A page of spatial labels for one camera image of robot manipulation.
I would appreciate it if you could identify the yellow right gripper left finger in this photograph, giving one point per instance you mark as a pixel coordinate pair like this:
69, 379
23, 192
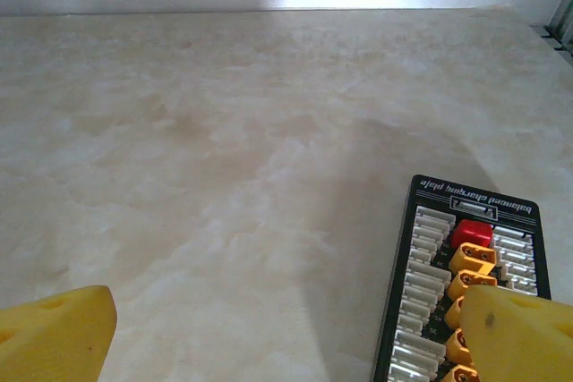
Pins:
53, 337

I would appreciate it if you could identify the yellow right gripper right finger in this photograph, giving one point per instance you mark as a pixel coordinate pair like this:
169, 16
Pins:
519, 342

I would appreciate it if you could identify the black balanced charging board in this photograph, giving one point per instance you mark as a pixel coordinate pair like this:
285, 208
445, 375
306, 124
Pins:
432, 185

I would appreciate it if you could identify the grey metal frame rail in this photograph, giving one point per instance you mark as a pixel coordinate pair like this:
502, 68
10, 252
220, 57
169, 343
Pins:
561, 24

